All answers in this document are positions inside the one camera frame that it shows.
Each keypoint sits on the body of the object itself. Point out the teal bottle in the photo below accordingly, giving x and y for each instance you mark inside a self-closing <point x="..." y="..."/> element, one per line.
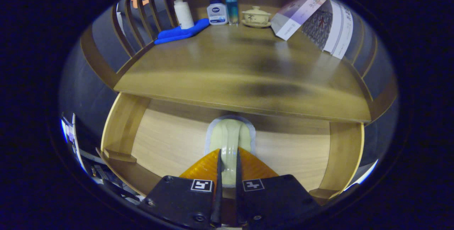
<point x="232" y="10"/>

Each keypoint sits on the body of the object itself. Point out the wooden drawer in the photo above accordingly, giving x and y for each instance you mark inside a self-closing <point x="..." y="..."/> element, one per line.
<point x="170" y="141"/>

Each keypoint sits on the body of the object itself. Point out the beige lidded teacup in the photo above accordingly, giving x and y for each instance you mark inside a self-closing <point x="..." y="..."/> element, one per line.
<point x="256" y="16"/>

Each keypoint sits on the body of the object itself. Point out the wooden countertop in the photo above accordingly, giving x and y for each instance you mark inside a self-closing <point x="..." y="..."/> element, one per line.
<point x="220" y="67"/>

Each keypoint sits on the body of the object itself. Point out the purple and white book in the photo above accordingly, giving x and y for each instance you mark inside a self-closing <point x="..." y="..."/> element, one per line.
<point x="294" y="17"/>

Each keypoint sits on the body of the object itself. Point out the white pump bottle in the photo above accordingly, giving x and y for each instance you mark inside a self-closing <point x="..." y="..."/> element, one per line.
<point x="184" y="13"/>

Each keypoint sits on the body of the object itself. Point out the white book plain spine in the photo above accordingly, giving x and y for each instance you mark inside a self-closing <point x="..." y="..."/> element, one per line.
<point x="334" y="28"/>

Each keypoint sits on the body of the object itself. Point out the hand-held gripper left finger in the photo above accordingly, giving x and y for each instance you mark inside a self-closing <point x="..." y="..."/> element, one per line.
<point x="217" y="194"/>

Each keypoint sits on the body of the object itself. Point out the white lotion bottle blue cap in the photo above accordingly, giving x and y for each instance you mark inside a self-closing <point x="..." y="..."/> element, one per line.
<point x="217" y="13"/>

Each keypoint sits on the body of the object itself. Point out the blue folded cloth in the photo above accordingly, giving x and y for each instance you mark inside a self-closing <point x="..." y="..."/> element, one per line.
<point x="177" y="34"/>

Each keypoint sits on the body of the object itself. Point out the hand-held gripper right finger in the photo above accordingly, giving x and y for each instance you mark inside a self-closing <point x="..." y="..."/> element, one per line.
<point x="240" y="194"/>

